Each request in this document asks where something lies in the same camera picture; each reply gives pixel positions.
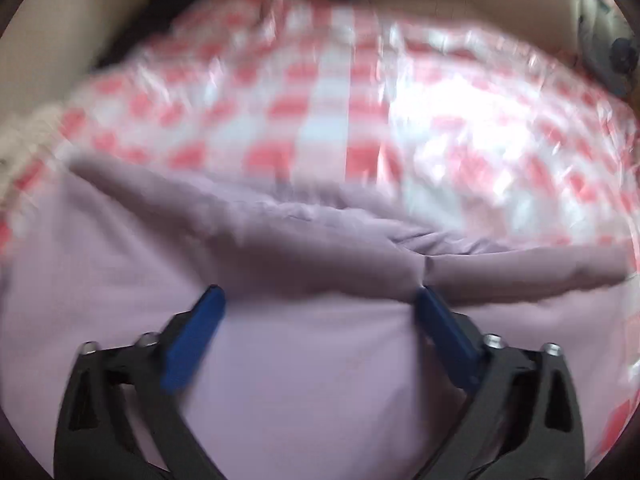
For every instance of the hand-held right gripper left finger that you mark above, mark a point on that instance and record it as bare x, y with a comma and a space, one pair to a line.
192, 342

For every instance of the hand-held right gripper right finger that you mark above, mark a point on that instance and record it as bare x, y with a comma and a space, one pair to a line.
445, 335

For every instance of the lilac and purple jacket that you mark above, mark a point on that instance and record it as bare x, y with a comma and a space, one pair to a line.
310, 360

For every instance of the clear plastic sheet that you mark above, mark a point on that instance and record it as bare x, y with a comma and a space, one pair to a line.
450, 110

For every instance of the pink checked bed sheet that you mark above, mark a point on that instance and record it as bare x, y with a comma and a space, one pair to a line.
320, 110

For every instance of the black garment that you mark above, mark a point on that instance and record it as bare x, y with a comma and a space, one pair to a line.
125, 45

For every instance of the grey round object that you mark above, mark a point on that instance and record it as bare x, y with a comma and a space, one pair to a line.
607, 45

